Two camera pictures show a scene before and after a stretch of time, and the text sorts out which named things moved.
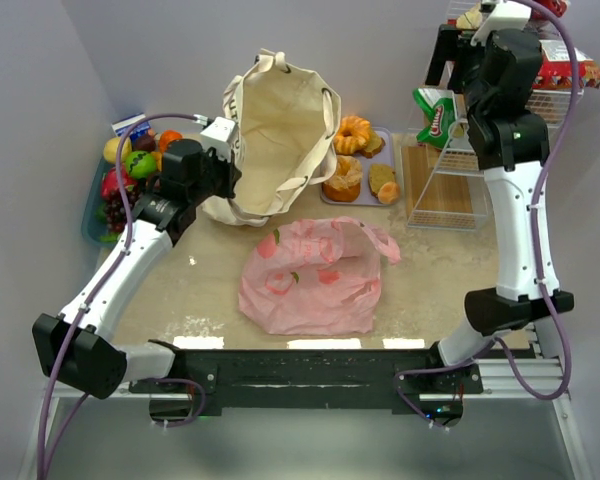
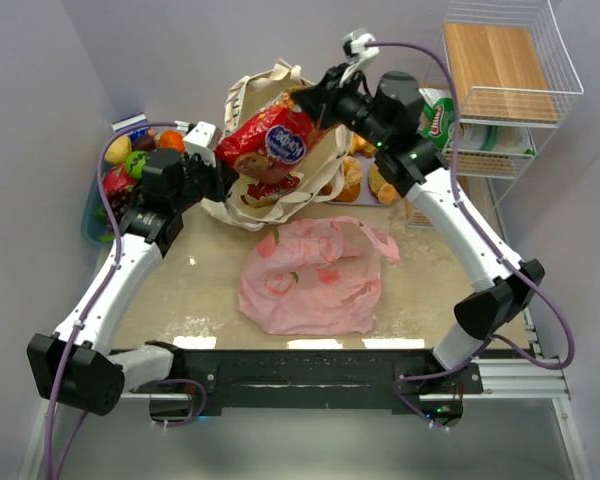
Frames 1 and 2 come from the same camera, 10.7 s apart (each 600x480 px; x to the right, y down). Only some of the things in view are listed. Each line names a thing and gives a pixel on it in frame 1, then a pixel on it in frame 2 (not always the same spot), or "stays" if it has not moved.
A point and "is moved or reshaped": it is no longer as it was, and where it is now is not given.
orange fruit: [168, 136] stays
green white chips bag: [440, 107] stays
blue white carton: [120, 127] stays
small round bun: [389, 193] stays
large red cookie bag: [555, 70] -> [268, 146]
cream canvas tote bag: [287, 122] is moved or reshaped
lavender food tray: [385, 157] stays
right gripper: [453, 57] -> [327, 95]
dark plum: [144, 143] stays
